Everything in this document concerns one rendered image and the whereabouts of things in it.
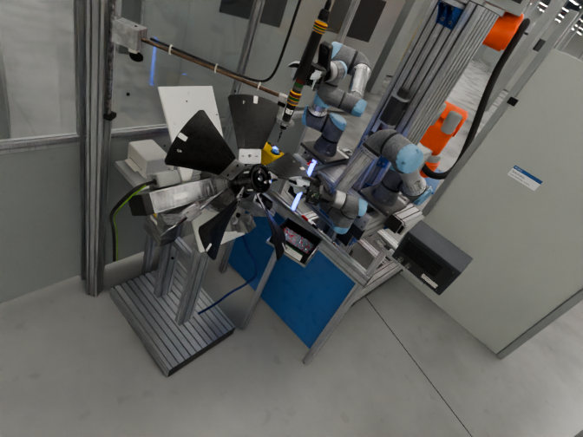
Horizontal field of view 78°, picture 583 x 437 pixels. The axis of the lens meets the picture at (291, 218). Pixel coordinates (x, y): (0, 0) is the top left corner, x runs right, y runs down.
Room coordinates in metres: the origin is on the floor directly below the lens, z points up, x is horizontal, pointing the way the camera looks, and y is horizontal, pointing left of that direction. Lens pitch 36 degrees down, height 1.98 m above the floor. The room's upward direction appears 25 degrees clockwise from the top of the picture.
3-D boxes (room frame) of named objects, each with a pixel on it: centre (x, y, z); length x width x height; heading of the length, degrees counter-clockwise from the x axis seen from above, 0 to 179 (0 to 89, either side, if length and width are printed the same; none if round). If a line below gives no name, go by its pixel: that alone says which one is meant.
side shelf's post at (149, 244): (1.47, 0.72, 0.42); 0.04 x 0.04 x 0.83; 62
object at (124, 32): (1.23, 0.80, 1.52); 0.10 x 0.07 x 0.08; 97
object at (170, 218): (1.04, 0.40, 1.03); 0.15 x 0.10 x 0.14; 62
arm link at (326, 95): (1.58, 0.07, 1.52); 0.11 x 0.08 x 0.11; 93
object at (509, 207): (2.46, -1.51, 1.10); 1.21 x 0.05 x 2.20; 62
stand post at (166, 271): (1.35, 0.54, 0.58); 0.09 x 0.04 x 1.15; 152
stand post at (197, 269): (1.24, 0.33, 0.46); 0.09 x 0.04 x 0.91; 152
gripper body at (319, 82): (1.43, 0.14, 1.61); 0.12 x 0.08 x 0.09; 162
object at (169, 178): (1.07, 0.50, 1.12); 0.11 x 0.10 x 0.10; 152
